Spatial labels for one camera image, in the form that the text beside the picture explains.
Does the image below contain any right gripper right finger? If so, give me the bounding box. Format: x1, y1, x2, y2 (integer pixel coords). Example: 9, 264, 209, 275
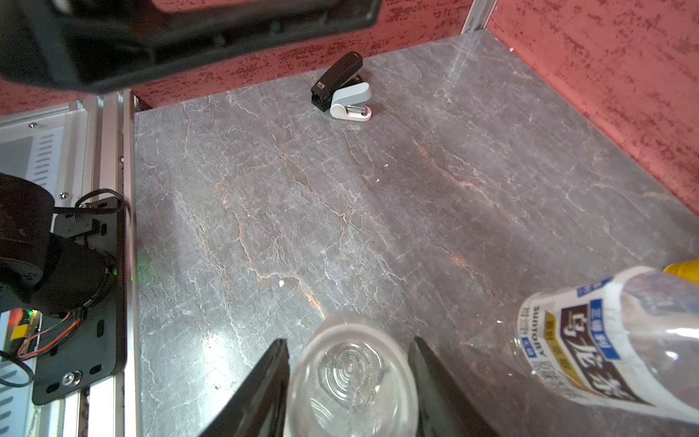
408, 337, 497, 436

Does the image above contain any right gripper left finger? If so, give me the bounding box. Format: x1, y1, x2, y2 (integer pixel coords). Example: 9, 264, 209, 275
201, 339, 289, 437

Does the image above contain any clear bottle green label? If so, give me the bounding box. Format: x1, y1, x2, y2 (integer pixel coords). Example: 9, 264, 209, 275
287, 311, 419, 436

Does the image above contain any small clear bottle white label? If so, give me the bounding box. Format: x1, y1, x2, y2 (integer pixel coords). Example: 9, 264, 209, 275
468, 266, 698, 424

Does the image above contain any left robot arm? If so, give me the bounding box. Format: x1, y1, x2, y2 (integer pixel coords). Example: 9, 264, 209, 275
1, 1, 380, 314

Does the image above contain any yellow pencil cup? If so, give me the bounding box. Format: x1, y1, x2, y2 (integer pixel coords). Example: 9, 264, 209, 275
664, 260, 699, 283

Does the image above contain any grey small stapler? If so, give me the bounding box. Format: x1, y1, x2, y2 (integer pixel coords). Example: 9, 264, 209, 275
329, 82, 372, 122

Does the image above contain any black stapler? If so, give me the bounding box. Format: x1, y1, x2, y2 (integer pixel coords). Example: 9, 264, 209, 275
311, 51, 363, 112

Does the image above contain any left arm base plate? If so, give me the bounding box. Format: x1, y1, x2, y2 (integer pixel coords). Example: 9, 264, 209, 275
32, 189, 127, 405

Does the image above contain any aluminium mounting rail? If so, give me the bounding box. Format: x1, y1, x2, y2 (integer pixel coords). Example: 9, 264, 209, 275
30, 89, 140, 436

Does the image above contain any perforated cable tray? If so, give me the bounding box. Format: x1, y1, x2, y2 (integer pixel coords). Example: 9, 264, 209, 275
1, 127, 64, 436

